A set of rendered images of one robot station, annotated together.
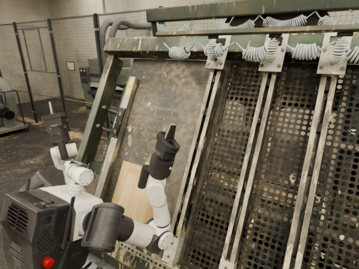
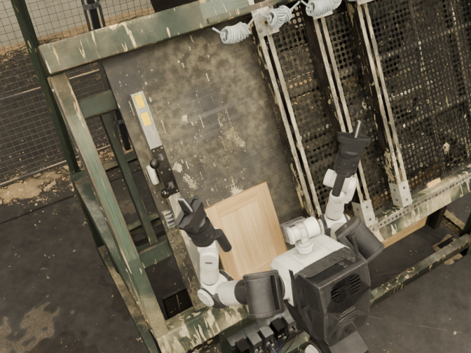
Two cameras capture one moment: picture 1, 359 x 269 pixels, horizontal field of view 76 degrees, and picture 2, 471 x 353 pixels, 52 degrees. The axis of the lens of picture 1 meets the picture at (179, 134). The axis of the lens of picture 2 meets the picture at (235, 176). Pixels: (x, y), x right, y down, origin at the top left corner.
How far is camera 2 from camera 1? 1.74 m
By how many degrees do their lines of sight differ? 53
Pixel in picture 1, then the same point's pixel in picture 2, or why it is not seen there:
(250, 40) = not seen: outside the picture
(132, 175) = (228, 215)
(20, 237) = (355, 296)
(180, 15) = not seen: outside the picture
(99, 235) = (376, 242)
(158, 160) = (356, 159)
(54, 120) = (200, 216)
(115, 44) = (73, 52)
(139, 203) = (257, 233)
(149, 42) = (148, 27)
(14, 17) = not seen: outside the picture
